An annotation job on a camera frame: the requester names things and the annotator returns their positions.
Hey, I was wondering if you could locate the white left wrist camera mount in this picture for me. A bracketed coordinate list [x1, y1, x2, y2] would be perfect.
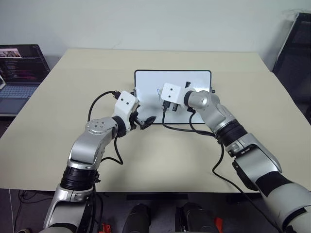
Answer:
[113, 90, 140, 130]

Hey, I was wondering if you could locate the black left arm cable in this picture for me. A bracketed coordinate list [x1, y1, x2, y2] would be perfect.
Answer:
[87, 90, 124, 166]

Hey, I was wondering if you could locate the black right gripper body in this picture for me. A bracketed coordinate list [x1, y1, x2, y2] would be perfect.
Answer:
[162, 100, 180, 113]

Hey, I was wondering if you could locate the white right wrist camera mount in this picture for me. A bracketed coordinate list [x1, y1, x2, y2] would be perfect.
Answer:
[160, 82, 188, 107]

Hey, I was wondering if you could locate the black mesh chair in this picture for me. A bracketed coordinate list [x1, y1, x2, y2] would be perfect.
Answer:
[271, 12, 311, 118]

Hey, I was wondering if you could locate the dark rounded shape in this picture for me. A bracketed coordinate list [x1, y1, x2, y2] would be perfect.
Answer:
[121, 203, 153, 233]
[175, 201, 219, 233]

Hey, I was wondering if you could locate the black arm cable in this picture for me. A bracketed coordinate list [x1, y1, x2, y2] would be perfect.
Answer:
[161, 104, 284, 233]
[87, 90, 124, 166]

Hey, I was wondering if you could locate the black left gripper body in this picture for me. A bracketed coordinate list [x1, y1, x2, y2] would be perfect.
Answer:
[128, 103, 144, 130]

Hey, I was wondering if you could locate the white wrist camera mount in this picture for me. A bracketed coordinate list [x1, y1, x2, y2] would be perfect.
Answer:
[113, 90, 140, 130]
[160, 82, 188, 107]

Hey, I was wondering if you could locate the black framed whiteboard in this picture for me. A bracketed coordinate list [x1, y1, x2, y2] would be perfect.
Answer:
[132, 69, 216, 125]

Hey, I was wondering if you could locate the open grey laptop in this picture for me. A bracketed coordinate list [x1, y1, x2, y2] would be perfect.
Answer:
[0, 44, 51, 117]

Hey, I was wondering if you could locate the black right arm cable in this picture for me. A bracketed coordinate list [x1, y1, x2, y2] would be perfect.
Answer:
[161, 104, 284, 233]

